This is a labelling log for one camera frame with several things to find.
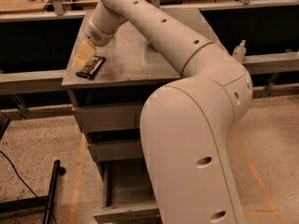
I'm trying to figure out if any grey middle drawer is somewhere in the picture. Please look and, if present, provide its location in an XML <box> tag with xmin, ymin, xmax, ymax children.
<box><xmin>88</xmin><ymin>140</ymin><xmax>143</xmax><ymax>161</ymax></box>

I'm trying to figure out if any grey open bottom drawer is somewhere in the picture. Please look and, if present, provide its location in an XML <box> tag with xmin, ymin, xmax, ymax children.
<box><xmin>93</xmin><ymin>158</ymin><xmax>163</xmax><ymax>224</ymax></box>

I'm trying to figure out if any black floor cable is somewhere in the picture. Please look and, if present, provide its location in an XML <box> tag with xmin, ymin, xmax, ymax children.
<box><xmin>0</xmin><ymin>149</ymin><xmax>40</xmax><ymax>199</ymax></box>

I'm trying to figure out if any grey metal rail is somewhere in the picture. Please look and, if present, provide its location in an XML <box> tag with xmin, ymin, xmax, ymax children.
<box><xmin>0</xmin><ymin>52</ymin><xmax>299</xmax><ymax>95</ymax></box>

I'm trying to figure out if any grey wooden drawer cabinet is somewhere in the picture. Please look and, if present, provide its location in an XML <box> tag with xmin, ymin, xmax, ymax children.
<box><xmin>61</xmin><ymin>7</ymin><xmax>219</xmax><ymax>224</ymax></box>

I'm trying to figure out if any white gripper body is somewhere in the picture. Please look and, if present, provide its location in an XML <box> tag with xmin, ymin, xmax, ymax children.
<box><xmin>85</xmin><ymin>17</ymin><xmax>115</xmax><ymax>47</ymax></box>

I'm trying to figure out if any black metal stand base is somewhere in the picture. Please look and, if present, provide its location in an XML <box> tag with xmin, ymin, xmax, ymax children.
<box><xmin>0</xmin><ymin>160</ymin><xmax>65</xmax><ymax>224</ymax></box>

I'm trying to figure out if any clear sanitizer pump bottle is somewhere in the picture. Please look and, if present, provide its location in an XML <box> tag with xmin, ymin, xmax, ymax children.
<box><xmin>232</xmin><ymin>40</ymin><xmax>247</xmax><ymax>63</ymax></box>

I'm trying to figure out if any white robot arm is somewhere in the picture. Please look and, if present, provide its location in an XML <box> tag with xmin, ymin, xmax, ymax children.
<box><xmin>86</xmin><ymin>0</ymin><xmax>252</xmax><ymax>224</ymax></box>

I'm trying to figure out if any grey top drawer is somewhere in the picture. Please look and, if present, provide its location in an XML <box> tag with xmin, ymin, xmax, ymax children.
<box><xmin>73</xmin><ymin>103</ymin><xmax>142</xmax><ymax>133</ymax></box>

